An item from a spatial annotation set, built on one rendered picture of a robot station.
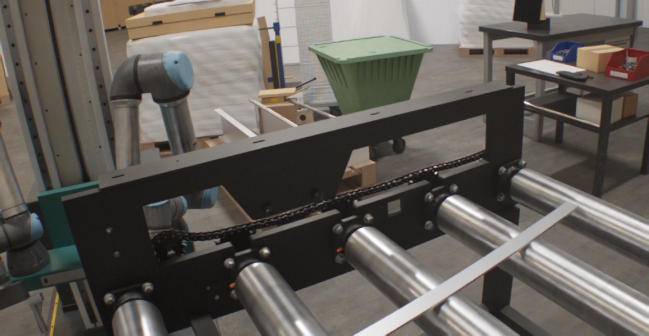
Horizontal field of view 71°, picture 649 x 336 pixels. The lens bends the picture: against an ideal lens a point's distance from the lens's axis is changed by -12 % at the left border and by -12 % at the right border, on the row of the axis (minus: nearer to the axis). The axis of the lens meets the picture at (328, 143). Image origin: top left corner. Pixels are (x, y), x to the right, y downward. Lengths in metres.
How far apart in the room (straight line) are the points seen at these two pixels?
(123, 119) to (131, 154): 0.10
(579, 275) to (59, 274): 1.53
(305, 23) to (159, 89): 3.51
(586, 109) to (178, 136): 2.70
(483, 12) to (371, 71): 4.32
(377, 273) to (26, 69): 1.27
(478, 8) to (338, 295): 5.96
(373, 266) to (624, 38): 4.48
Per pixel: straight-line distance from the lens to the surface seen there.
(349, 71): 3.70
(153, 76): 1.47
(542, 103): 3.96
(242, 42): 4.44
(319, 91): 5.02
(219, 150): 1.19
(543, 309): 2.53
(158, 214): 1.38
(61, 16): 1.80
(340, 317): 2.45
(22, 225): 1.59
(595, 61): 3.75
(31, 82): 1.80
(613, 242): 1.44
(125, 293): 1.23
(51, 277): 1.83
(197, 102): 4.59
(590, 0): 12.83
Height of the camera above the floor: 1.57
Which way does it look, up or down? 20 degrees down
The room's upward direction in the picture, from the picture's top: 5 degrees counter-clockwise
